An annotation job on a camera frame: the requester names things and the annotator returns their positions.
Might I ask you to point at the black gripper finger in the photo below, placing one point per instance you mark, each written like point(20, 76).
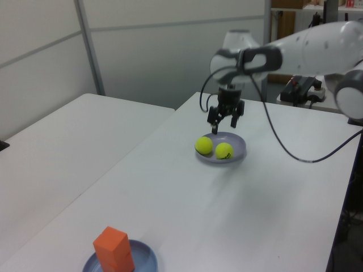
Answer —
point(237, 112)
point(214, 116)

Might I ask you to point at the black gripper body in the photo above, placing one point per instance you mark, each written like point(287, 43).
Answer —
point(229, 97)

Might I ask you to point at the black stand clamp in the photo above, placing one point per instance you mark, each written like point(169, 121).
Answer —
point(356, 121)

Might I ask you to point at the orange cube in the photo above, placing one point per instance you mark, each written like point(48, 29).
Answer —
point(122, 265)
point(110, 241)

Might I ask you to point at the yellow tennis ball with print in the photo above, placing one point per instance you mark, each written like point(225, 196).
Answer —
point(224, 151)

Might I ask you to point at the white emergency stop box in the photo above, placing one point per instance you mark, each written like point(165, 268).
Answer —
point(317, 92)

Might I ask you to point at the black table clamp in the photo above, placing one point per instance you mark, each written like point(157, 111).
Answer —
point(4, 145)

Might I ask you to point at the cardboard box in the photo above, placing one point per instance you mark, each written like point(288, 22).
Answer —
point(279, 78)

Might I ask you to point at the plain yellow tennis ball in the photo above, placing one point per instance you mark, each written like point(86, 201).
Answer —
point(203, 145)

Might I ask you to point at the blue plate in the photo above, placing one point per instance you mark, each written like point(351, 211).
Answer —
point(144, 255)

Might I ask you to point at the purple plate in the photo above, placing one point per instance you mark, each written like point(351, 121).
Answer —
point(236, 144)

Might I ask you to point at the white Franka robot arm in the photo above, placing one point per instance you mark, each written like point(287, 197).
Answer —
point(312, 48)

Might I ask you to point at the black power box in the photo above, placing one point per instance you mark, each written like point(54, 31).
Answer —
point(295, 90)

